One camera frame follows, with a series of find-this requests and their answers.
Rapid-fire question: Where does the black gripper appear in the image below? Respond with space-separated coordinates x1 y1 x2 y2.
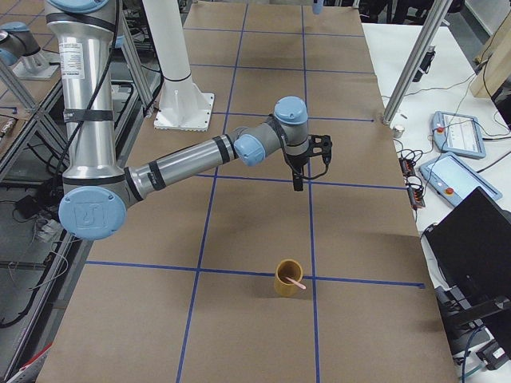
285 135 332 192

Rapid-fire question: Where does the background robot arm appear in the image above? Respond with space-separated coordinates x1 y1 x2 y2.
1 22 61 81

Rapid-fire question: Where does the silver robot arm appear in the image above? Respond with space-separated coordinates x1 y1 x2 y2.
312 0 324 15
45 1 332 240

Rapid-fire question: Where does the yellow-brown cup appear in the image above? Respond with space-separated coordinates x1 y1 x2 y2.
274 259 303 298

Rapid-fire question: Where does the pink chopstick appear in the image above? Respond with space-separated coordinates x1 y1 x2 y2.
285 277 307 290

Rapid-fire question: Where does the near teach pendant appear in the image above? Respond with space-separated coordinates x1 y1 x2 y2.
419 152 502 207

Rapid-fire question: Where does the teach pendant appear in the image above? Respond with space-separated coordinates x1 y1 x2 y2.
419 152 502 207
430 111 486 159

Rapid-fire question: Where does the far teach pendant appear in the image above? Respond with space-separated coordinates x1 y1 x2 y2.
430 111 486 159

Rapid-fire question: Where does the black laptop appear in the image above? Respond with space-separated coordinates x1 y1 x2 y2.
426 187 510 302

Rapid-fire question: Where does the wooden board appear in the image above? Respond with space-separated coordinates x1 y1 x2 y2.
469 13 510 98

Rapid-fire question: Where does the black cable hub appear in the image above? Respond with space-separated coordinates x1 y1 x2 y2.
398 157 426 211

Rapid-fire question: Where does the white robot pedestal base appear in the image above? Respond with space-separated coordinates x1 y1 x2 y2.
143 0 215 132

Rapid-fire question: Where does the aluminium frame post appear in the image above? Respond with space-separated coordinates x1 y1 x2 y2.
382 0 452 126

